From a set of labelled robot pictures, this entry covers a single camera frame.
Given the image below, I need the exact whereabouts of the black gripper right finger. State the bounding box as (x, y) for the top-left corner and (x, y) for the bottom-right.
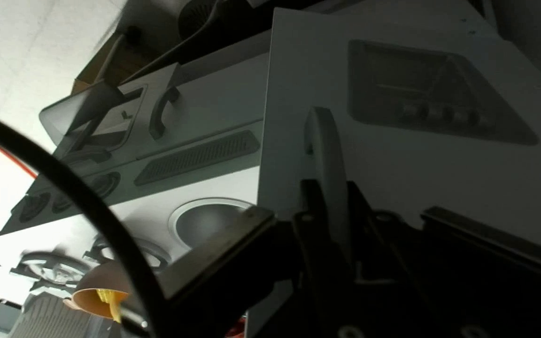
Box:
(345, 180), (454, 338)

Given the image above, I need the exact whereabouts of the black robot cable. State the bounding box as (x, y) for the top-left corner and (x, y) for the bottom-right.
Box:
(0, 107), (169, 338)

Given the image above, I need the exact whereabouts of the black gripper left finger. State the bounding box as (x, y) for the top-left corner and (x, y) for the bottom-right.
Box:
(291, 176), (355, 338)

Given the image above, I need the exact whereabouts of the grey round stove knob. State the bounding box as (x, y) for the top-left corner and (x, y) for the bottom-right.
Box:
(88, 170), (122, 201)
(15, 189), (52, 225)

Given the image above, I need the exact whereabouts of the white small cupboard door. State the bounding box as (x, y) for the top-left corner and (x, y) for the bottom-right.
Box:
(144, 52), (270, 137)

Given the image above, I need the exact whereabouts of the white toy kitchen unit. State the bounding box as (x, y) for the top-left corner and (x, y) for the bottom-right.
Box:
(0, 5), (541, 270)

